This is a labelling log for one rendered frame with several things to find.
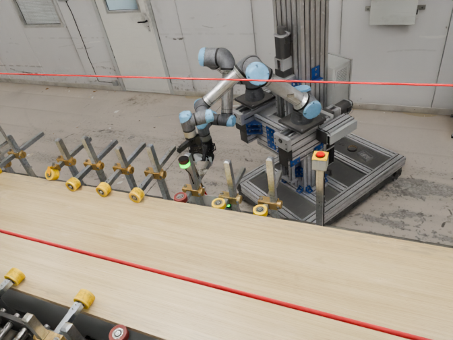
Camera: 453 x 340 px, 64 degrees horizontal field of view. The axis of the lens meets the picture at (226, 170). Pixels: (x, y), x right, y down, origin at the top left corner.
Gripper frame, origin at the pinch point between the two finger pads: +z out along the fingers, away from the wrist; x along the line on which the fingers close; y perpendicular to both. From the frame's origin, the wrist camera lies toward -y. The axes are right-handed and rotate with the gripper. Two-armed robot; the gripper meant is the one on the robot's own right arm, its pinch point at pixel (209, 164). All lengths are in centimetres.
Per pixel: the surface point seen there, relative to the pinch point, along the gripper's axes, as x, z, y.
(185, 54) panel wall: 147, 24, 244
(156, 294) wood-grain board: -20, -9, -104
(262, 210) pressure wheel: -52, -9, -42
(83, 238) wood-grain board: 39, -9, -85
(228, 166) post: -30, -27, -30
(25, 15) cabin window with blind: 427, -31, 263
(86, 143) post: 69, -32, -30
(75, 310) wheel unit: 8, -16, -124
